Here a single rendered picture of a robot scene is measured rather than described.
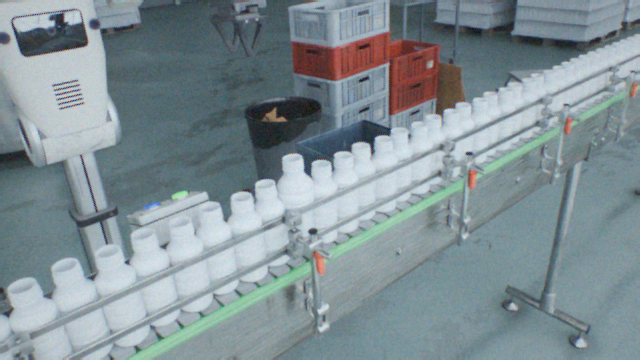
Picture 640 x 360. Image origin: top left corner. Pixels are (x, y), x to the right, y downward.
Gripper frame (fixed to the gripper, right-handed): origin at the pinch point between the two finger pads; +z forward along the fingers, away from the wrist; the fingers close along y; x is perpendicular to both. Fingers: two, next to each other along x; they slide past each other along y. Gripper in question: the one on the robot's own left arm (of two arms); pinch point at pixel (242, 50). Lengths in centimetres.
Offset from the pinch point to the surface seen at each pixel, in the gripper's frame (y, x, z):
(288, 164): -15.3, 2.1, 18.1
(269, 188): -16.0, 7.1, 20.9
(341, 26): 161, -167, 34
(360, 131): 40, -68, 45
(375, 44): 167, -203, 52
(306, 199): -18.1, 0.8, 24.7
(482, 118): -16, -57, 25
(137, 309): -18.1, 34.3, 31.1
